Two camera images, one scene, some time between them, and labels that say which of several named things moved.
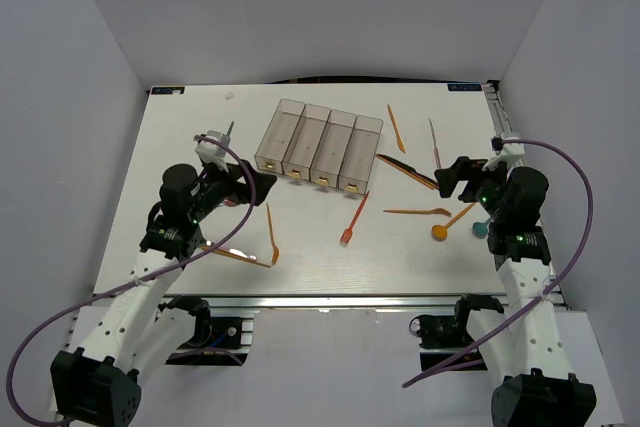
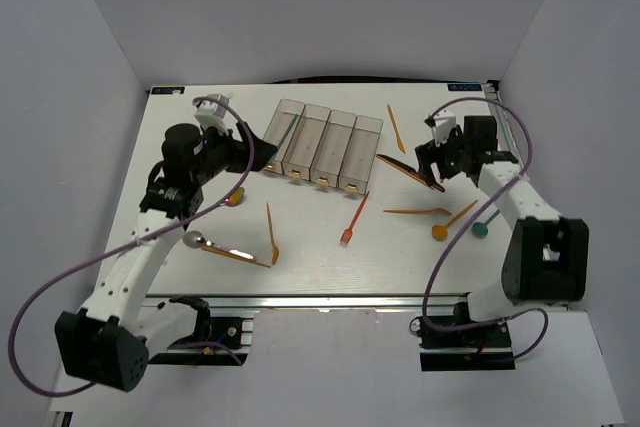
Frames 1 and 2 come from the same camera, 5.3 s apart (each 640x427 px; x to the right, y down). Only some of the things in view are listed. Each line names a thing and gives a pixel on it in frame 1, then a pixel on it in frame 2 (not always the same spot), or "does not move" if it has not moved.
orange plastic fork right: [420, 211] does not move
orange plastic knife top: [399, 139] does not move
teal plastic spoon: [480, 230] does not move
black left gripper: [239, 192] to [239, 151]
